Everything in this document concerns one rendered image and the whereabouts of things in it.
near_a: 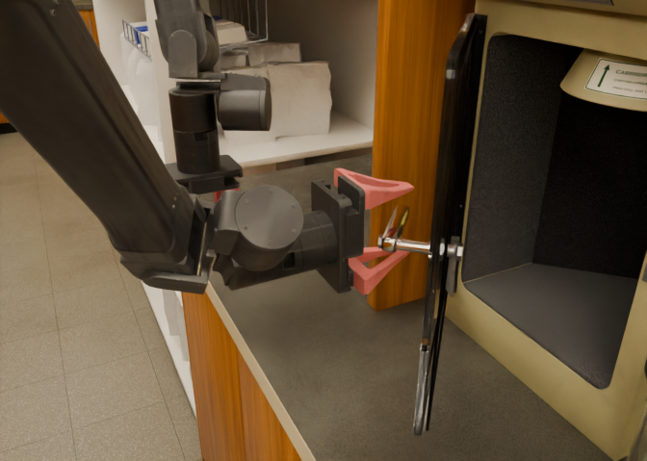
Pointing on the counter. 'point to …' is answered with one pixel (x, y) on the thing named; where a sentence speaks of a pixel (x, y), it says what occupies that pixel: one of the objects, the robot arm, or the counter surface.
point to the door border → (445, 195)
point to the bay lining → (553, 170)
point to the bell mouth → (608, 80)
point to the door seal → (451, 209)
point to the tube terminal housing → (489, 6)
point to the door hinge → (470, 128)
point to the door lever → (391, 242)
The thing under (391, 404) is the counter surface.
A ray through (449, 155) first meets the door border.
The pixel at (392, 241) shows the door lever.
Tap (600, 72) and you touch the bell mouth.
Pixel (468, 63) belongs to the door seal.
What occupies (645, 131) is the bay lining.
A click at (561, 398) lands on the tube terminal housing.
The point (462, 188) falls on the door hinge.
